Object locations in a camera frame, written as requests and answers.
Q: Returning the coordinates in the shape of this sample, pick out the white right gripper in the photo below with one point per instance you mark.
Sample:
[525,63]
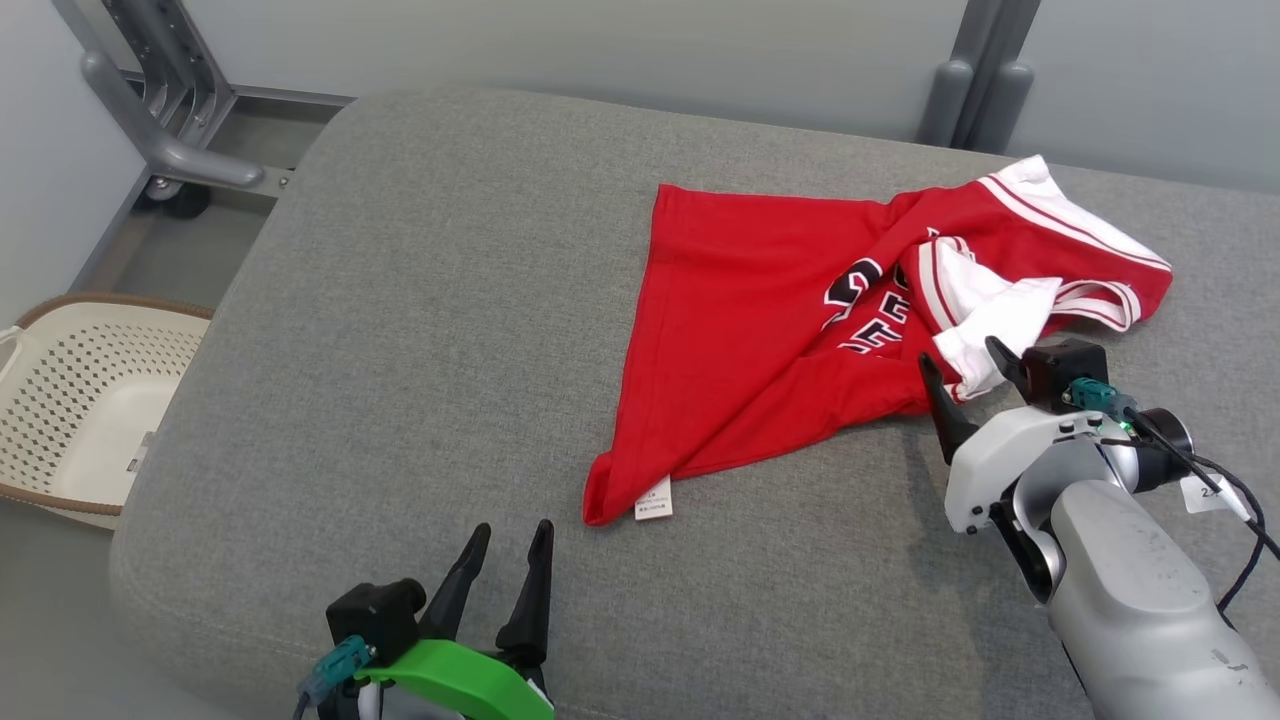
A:
[1000,455]

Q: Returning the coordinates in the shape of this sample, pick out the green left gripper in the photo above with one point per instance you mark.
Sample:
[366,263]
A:
[460,675]

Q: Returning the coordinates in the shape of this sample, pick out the red basketball jersey white sleeves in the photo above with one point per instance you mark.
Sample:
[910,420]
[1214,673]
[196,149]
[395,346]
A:
[760,330]

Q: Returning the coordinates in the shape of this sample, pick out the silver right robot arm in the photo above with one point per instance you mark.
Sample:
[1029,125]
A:
[1130,590]

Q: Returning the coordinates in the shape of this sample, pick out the basket label sticker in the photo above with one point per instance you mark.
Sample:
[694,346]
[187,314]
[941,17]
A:
[141,452]

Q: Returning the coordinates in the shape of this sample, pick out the cream perforated laundry basket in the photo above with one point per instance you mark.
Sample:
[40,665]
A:
[90,400]

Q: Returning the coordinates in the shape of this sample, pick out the black caster wheel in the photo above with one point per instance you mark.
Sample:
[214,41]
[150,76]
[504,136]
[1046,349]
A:
[180,200]

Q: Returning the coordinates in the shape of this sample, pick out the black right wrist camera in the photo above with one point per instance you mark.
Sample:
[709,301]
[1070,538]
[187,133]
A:
[1065,370]

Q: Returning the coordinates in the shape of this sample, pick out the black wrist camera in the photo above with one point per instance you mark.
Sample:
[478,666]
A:
[375,615]
[1065,370]

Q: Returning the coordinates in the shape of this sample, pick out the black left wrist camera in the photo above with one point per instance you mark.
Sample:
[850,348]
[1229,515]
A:
[375,615]

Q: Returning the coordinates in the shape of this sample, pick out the grey metal frame twin posts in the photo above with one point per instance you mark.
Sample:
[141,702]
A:
[980,90]

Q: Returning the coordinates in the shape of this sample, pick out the grey metal frame with holes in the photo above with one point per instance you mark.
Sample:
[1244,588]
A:
[170,155]

